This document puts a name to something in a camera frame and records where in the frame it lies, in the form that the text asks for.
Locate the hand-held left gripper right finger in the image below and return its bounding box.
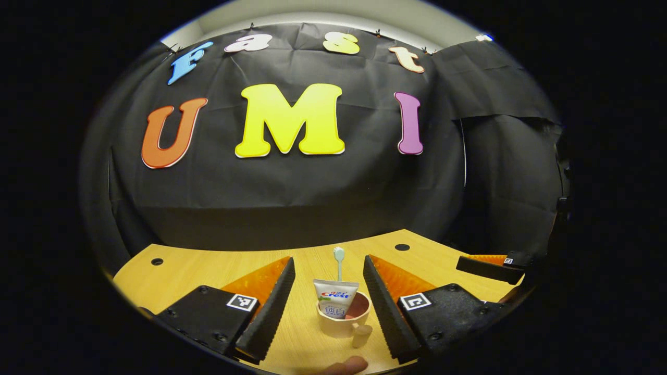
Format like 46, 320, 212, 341
363, 254, 514, 364

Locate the beige cup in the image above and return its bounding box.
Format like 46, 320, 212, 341
316, 291, 374, 348

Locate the black backdrop cloth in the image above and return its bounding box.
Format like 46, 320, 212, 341
78, 23, 566, 271

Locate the white toothpaste tube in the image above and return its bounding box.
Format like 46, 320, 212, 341
313, 279, 360, 319

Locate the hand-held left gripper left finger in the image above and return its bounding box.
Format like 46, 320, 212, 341
156, 257, 296, 364

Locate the wooden desktop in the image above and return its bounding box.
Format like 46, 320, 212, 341
112, 228, 527, 375

